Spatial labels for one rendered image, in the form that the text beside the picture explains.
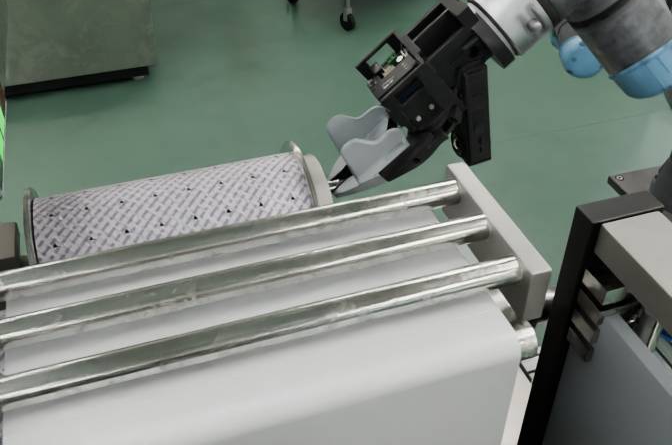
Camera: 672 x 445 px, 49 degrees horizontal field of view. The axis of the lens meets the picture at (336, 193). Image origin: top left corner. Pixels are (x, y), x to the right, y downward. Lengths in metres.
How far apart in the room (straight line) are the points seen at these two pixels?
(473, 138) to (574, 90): 2.93
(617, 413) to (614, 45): 0.36
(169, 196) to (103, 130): 2.67
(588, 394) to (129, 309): 0.30
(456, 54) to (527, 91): 2.90
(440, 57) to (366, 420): 0.40
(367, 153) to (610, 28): 0.24
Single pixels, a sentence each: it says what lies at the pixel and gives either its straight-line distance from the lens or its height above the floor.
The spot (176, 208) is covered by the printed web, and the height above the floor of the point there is 1.31.
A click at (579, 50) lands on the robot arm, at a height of 1.14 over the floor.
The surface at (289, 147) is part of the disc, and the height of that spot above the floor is 1.31.
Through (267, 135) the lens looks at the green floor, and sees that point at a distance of 3.17.
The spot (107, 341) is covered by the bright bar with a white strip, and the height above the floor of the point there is 1.44.
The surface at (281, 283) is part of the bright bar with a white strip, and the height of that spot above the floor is 1.45.
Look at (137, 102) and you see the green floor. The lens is 3.51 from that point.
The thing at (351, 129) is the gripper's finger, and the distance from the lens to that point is 0.73.
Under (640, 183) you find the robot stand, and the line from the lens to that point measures 1.62.
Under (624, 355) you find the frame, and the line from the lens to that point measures 0.47.
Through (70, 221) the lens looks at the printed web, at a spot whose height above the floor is 1.31.
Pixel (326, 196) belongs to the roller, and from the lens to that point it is 0.69.
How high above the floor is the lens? 1.71
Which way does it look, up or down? 37 degrees down
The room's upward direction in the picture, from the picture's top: straight up
